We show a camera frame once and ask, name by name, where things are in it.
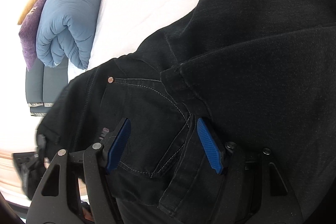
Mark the blue folded duvet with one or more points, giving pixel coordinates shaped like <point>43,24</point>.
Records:
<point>67,29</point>

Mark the grey folded blanket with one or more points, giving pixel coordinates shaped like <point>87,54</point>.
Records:
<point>43,86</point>

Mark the black denim pants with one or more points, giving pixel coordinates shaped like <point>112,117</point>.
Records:
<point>260,73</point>

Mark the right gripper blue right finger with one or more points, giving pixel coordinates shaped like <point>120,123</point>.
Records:
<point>212,150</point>

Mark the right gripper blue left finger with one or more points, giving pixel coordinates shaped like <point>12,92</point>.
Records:
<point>114,145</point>

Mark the purple pillow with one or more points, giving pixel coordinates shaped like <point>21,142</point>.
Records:
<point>28,33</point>

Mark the person's left hand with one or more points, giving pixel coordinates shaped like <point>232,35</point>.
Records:
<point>63,195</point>

